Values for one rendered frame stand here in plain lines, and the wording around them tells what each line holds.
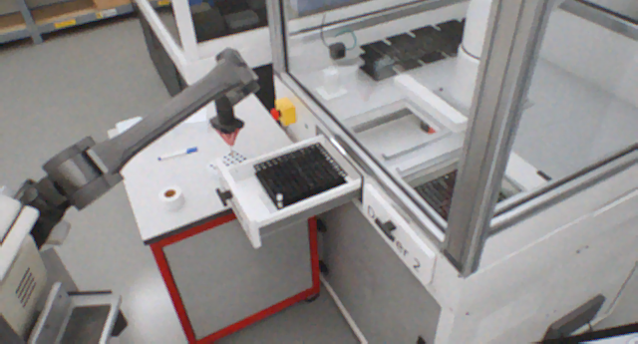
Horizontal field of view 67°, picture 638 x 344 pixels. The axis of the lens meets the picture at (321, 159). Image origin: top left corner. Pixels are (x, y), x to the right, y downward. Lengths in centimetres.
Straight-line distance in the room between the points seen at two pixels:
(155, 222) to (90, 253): 112
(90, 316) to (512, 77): 85
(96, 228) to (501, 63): 230
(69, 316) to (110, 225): 171
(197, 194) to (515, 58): 110
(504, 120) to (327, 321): 148
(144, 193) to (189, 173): 16
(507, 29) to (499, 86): 9
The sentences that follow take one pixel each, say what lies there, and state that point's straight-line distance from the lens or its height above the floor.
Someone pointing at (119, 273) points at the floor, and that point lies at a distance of 250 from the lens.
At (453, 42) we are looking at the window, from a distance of 91.
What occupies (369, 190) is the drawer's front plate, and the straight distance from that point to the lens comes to 130.
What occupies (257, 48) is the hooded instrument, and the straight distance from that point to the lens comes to 210.
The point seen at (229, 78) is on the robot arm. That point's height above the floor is 134.
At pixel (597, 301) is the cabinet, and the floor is 34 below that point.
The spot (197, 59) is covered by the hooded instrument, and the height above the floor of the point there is 91.
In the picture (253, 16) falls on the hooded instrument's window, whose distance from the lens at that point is 206.
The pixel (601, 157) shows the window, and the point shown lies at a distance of 124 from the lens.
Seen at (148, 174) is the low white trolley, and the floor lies 76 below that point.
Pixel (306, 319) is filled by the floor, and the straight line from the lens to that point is 215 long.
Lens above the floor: 182
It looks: 40 degrees down
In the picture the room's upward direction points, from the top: 2 degrees counter-clockwise
